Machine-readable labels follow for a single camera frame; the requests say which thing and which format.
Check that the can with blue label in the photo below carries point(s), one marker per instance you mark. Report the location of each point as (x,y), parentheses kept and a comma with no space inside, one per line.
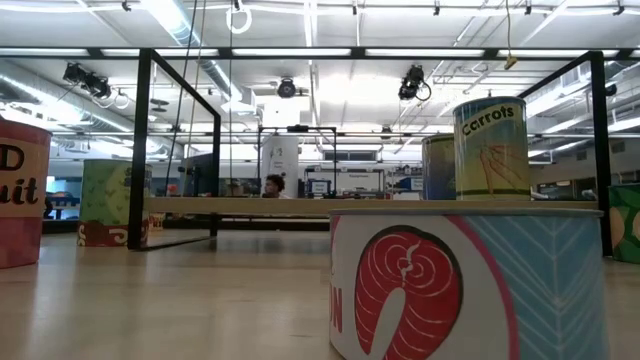
(439,167)

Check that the tall carrots can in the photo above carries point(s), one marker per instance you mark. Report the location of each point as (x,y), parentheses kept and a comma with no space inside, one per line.
(492,150)

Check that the light green and red can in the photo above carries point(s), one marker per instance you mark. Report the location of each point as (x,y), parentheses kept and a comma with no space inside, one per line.
(102,195)

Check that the red and cream fruit can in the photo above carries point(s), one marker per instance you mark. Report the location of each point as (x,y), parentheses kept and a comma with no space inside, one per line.
(20,200)

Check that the dark green labelled can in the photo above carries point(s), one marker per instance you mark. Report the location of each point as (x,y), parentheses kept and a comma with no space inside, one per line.
(626,222)

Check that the background computer monitor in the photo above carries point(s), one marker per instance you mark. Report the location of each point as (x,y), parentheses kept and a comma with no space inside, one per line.
(319,187)

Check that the white pillar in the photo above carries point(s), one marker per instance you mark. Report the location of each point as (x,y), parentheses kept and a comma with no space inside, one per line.
(280,165)

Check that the person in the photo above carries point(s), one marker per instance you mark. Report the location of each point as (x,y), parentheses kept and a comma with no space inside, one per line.
(274,186)

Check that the black overhead light bar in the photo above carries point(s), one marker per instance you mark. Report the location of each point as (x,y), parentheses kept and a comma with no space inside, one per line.
(290,52)

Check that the black overhead mounted lamp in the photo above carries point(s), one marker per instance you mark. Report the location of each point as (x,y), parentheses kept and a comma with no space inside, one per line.
(412,82)
(87,82)

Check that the salmon can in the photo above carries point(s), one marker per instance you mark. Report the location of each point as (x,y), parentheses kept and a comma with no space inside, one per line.
(450,280)

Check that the background black frame station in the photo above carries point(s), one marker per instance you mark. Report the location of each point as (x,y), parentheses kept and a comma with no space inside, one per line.
(320,129)

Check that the black aluminium table frame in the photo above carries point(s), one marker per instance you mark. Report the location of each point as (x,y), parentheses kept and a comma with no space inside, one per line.
(260,224)

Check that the black overhead camera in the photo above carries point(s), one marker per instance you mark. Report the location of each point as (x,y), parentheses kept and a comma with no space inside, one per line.
(286,88)

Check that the silver ventilation duct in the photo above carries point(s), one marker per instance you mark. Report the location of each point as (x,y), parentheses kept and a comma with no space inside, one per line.
(30,90)
(175,22)

